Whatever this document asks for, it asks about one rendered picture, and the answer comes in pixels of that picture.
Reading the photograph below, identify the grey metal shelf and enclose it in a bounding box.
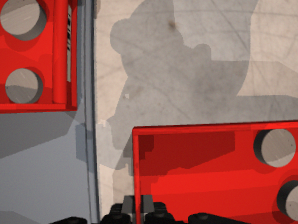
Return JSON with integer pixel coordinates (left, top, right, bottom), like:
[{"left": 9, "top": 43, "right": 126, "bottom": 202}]
[{"left": 0, "top": 0, "right": 100, "bottom": 224}]

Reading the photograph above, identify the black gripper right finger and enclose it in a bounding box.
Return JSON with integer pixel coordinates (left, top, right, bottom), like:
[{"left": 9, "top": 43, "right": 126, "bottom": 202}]
[{"left": 140, "top": 195, "right": 250, "bottom": 224}]

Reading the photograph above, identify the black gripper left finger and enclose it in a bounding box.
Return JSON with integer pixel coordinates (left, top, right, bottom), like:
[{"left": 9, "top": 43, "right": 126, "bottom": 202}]
[{"left": 50, "top": 195, "right": 136, "bottom": 224}]

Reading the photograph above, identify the beige round disc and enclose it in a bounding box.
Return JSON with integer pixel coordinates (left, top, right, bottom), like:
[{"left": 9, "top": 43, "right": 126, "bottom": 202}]
[{"left": 0, "top": 0, "right": 47, "bottom": 41}]

